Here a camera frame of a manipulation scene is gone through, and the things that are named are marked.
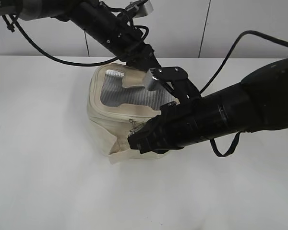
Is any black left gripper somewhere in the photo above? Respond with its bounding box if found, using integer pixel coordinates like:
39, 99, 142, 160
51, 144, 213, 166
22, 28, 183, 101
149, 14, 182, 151
128, 100, 221, 154

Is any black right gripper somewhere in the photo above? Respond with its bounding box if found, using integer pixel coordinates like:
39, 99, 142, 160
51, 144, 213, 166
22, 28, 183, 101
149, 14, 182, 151
81, 4, 161, 72

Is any silver metal zipper pull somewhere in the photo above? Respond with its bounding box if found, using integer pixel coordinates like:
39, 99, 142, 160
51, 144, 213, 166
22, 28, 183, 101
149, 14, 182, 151
128, 119, 145, 136

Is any cream canvas zipper bag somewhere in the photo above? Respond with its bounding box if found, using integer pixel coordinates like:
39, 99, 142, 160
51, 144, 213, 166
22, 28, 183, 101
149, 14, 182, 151
87, 63, 177, 163

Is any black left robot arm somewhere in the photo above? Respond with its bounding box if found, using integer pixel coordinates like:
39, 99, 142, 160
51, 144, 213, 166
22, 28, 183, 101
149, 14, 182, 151
128, 31, 288, 157

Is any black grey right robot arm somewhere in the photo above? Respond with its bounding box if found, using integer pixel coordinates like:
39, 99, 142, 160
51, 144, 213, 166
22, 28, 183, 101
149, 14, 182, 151
0, 0, 160, 71

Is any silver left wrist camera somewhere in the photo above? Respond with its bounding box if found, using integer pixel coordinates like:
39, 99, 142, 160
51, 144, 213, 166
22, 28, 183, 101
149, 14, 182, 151
143, 68, 163, 92

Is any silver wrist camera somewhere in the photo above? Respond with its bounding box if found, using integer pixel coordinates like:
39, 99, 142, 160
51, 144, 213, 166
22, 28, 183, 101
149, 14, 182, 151
143, 68, 163, 92
125, 0, 154, 18

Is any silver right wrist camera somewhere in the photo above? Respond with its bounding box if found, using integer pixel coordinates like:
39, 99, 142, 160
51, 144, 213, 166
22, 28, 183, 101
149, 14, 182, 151
125, 0, 154, 18

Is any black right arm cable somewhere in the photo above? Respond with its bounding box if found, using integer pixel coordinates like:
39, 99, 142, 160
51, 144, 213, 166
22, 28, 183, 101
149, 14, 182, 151
1, 14, 122, 66

